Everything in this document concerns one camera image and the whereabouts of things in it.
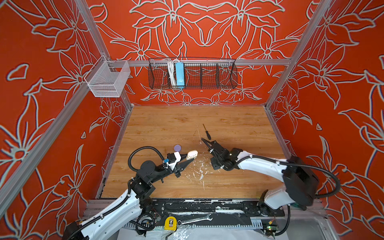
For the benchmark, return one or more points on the white mesh wall basket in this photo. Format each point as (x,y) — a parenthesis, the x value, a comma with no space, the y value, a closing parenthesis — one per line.
(107,79)

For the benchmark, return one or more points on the light blue power bank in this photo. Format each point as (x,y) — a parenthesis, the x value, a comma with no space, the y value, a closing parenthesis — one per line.
(180,75)

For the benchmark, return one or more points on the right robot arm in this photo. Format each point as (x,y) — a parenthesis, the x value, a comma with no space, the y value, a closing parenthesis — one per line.
(299,182)

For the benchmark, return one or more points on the black screwdriver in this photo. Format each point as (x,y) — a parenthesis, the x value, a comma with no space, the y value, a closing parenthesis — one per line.
(207,132)

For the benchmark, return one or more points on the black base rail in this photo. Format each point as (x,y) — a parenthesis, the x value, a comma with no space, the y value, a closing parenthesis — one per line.
(248,207)

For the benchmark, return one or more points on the yellow tape measure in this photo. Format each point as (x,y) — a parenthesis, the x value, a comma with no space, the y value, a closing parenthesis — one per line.
(171,224)

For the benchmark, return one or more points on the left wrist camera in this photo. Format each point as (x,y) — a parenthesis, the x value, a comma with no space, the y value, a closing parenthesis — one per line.
(171,160)

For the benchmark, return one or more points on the black wire wall basket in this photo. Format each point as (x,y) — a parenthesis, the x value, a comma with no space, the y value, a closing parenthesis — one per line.
(200,74)

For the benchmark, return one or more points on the silver wrench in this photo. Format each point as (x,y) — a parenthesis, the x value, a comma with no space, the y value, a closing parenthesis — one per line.
(204,218)

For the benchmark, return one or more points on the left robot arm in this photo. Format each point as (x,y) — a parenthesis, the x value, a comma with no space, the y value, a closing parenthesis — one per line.
(134,203)

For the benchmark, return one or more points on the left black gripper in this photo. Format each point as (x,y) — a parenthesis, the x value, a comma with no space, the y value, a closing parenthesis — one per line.
(180,167)

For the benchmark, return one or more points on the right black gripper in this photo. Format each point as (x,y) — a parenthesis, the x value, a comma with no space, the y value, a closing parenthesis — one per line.
(214,166)

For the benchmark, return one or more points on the green handled screwdriver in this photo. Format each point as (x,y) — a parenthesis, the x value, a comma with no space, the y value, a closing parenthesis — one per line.
(304,208)

